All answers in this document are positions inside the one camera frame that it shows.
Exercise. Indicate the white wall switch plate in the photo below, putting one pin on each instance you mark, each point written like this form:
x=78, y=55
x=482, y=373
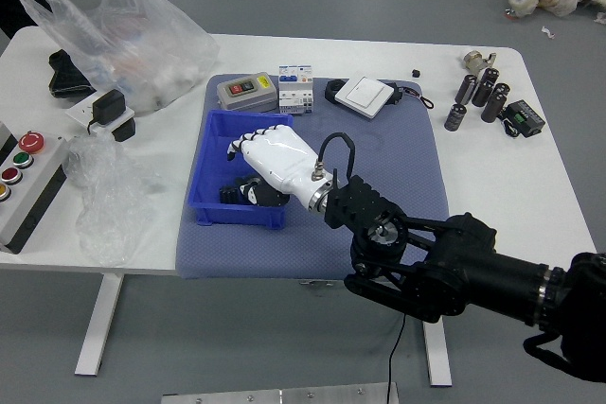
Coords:
x=364, y=96

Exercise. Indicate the clear plastic bag red print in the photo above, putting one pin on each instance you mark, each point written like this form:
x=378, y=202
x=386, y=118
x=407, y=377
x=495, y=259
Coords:
x=151, y=54

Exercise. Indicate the white paper scrap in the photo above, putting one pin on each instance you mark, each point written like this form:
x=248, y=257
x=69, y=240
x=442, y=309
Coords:
x=548, y=31

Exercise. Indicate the grey metal plate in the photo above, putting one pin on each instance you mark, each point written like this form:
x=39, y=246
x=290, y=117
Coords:
x=284, y=395

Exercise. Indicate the black power adapter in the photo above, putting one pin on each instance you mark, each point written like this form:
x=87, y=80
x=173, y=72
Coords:
x=108, y=106

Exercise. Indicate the white circuit breaker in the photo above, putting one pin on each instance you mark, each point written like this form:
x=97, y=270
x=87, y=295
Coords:
x=296, y=92

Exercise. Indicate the metal connector fitting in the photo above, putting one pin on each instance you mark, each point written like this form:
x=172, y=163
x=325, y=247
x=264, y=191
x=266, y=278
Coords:
x=475, y=61

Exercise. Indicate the grey control box coloured buttons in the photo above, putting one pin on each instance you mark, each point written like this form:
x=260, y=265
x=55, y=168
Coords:
x=28, y=186

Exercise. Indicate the blue plastic box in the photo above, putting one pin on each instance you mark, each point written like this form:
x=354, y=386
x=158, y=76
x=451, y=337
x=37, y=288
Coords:
x=213, y=153

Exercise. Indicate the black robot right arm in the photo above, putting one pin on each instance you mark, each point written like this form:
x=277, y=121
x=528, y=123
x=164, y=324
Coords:
x=464, y=262

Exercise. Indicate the grey push button switch box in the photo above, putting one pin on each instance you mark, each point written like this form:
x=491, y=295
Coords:
x=246, y=92

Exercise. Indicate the blue-grey fabric mat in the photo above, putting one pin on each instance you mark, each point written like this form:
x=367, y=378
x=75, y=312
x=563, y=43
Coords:
x=284, y=252

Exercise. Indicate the black module with green display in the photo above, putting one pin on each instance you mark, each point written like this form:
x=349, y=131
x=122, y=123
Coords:
x=523, y=117

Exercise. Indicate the crumpled clear plastic wrap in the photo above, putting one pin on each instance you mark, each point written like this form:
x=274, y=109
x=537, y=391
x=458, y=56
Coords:
x=109, y=205

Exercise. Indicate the white table leg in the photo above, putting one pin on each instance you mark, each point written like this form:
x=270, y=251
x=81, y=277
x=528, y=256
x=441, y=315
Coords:
x=438, y=356
x=97, y=328

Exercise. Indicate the black pouch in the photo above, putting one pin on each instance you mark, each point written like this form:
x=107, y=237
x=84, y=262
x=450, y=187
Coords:
x=66, y=80

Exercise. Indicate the white socket block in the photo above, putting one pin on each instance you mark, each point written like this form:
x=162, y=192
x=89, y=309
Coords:
x=120, y=122

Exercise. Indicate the big black gear nut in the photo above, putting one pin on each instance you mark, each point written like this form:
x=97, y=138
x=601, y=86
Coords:
x=229, y=196

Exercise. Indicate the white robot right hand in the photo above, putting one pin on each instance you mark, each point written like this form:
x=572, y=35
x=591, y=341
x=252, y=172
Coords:
x=279, y=153

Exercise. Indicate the black cylindrical capacitor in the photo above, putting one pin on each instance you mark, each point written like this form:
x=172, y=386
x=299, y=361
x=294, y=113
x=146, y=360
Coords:
x=455, y=116
x=501, y=91
x=466, y=88
x=482, y=93
x=490, y=76
x=493, y=107

